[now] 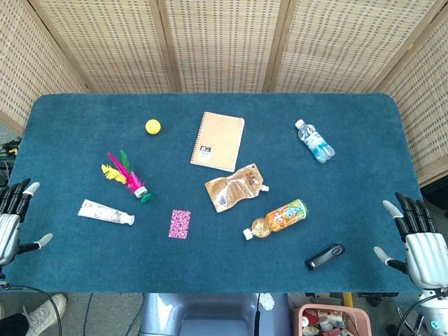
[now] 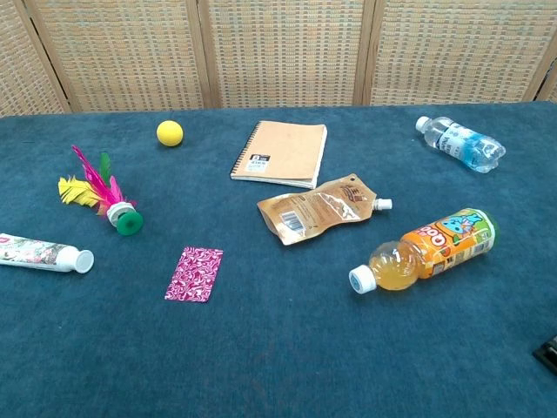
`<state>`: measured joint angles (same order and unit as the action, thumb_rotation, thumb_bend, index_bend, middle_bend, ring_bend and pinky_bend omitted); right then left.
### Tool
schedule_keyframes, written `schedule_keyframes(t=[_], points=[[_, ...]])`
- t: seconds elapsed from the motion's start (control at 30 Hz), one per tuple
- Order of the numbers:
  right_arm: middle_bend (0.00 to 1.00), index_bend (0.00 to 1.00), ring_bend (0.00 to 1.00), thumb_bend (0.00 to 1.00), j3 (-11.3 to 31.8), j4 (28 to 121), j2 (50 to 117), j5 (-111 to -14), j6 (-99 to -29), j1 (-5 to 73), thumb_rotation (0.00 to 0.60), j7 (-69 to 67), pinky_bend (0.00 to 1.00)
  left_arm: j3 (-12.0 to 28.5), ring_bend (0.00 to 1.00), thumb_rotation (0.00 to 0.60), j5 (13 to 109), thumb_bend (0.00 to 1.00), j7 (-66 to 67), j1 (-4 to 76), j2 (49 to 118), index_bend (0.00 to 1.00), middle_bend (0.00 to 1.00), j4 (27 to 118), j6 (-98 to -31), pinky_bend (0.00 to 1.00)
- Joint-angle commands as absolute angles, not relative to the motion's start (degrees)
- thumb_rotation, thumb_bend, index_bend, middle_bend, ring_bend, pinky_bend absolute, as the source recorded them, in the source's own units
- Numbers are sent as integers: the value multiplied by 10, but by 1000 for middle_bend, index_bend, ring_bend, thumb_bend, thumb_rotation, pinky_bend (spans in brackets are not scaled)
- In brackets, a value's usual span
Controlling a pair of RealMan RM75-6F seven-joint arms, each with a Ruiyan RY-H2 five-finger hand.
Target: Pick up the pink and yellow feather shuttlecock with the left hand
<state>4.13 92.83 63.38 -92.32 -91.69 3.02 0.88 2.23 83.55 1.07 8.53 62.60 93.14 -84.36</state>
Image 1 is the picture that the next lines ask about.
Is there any colourful feather shuttlecock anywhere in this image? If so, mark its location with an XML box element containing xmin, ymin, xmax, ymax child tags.
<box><xmin>101</xmin><ymin>150</ymin><xmax>153</xmax><ymax>204</ymax></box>

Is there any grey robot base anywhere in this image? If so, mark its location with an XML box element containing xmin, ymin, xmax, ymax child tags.
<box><xmin>139</xmin><ymin>293</ymin><xmax>292</xmax><ymax>336</ymax></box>

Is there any pink plastic basket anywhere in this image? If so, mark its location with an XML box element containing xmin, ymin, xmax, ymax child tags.
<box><xmin>291</xmin><ymin>303</ymin><xmax>372</xmax><ymax>336</ymax></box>

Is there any white toothpaste tube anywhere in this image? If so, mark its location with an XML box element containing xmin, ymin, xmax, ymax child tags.
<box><xmin>77</xmin><ymin>199</ymin><xmax>136</xmax><ymax>226</ymax></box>

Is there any tan spiral notebook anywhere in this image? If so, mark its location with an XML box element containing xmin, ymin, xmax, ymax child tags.
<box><xmin>190</xmin><ymin>111</ymin><xmax>246</xmax><ymax>173</ymax></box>

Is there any blue table cloth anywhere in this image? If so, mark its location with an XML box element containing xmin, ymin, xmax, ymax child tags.
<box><xmin>3</xmin><ymin>92</ymin><xmax>425</xmax><ymax>294</ymax></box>

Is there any orange juice bottle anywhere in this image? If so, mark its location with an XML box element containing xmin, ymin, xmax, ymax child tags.
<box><xmin>242</xmin><ymin>199</ymin><xmax>309</xmax><ymax>241</ymax></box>

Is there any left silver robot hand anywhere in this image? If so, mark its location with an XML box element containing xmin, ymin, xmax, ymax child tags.
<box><xmin>0</xmin><ymin>178</ymin><xmax>54</xmax><ymax>267</ymax></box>

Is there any pink patterned card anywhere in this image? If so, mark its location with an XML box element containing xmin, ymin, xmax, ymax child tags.
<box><xmin>168</xmin><ymin>209</ymin><xmax>192</xmax><ymax>240</ymax></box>

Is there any woven bamboo folding screen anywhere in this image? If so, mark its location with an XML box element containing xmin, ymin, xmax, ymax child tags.
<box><xmin>0</xmin><ymin>0</ymin><xmax>448</xmax><ymax>187</ymax></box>

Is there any white sneaker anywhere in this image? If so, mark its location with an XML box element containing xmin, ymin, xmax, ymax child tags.
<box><xmin>22</xmin><ymin>293</ymin><xmax>68</xmax><ymax>336</ymax></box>

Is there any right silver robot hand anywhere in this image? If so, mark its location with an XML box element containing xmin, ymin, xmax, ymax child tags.
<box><xmin>373</xmin><ymin>191</ymin><xmax>448</xmax><ymax>290</ymax></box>

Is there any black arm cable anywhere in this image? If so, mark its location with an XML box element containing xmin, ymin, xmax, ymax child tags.
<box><xmin>0</xmin><ymin>279</ymin><xmax>63</xmax><ymax>336</ymax></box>

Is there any brown spout pouch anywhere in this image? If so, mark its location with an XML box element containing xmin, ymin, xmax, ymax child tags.
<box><xmin>204</xmin><ymin>162</ymin><xmax>270</xmax><ymax>214</ymax></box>

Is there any clear water bottle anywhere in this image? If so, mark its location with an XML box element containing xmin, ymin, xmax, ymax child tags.
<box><xmin>294</xmin><ymin>119</ymin><xmax>336</xmax><ymax>165</ymax></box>

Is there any black clip device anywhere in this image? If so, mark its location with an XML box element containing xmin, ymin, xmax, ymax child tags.
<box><xmin>304</xmin><ymin>243</ymin><xmax>347</xmax><ymax>271</ymax></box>

